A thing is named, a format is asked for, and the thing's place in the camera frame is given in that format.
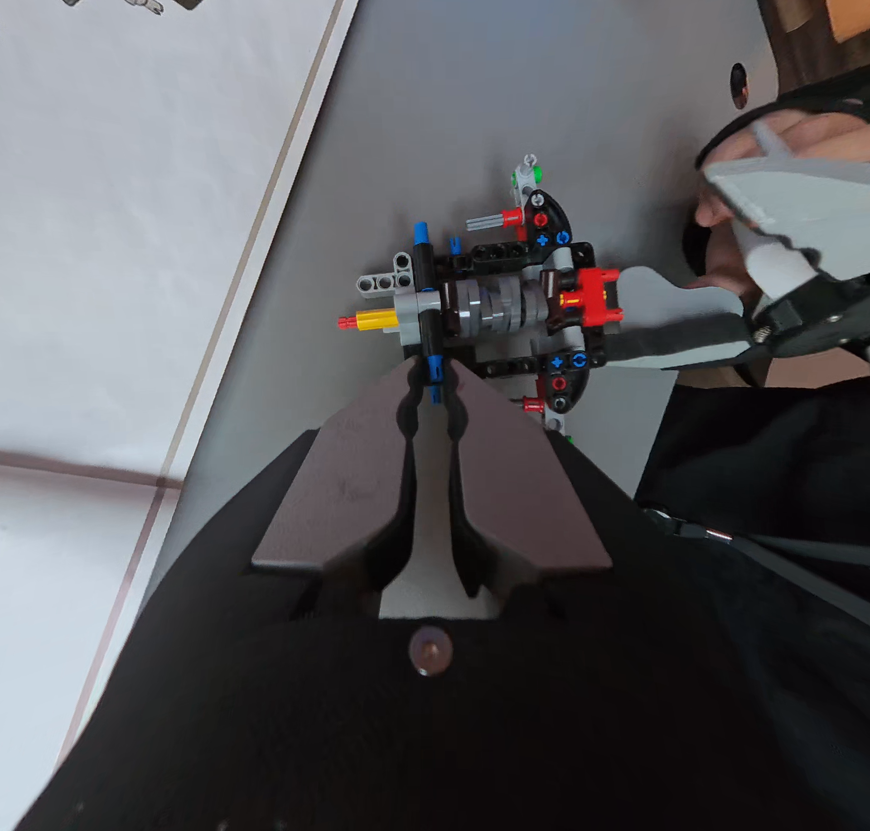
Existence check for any lego instruction booklet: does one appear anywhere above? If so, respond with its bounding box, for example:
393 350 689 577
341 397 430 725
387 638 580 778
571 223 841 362
0 0 375 778

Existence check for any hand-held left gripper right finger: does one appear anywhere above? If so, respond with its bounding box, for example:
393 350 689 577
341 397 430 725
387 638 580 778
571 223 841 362
445 360 614 599

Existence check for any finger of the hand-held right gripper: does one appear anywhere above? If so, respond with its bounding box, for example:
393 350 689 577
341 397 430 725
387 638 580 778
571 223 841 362
703 157 870 276
601 267 757 371

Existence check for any person's right hand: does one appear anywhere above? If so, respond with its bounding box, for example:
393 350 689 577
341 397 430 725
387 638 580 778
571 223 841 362
685 107 870 296

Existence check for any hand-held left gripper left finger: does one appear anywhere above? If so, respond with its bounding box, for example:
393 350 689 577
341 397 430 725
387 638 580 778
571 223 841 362
251 358 418 594

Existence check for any black frame lego assembly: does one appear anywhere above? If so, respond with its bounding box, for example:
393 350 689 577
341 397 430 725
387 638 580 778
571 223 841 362
338 155 624 438

